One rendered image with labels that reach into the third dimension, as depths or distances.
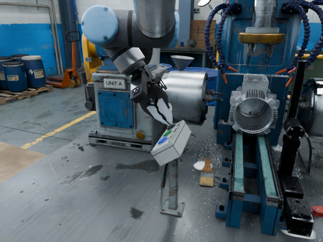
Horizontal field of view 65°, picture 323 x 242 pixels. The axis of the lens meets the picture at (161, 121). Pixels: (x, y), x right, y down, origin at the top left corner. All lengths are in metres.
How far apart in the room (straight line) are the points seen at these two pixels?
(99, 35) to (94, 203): 0.56
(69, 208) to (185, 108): 0.59
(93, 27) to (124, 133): 0.67
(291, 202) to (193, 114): 0.49
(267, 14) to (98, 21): 0.71
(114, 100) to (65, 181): 0.40
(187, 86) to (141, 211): 0.54
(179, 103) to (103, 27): 0.56
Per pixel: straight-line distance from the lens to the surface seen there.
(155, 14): 0.52
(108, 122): 1.23
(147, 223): 0.84
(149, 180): 1.02
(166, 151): 0.68
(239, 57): 1.39
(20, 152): 2.94
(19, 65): 5.53
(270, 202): 0.79
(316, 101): 1.12
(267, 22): 1.15
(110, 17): 0.65
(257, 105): 1.30
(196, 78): 1.13
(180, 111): 1.11
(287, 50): 1.40
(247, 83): 1.16
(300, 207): 0.90
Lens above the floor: 1.38
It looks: 21 degrees down
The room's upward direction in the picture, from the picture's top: straight up
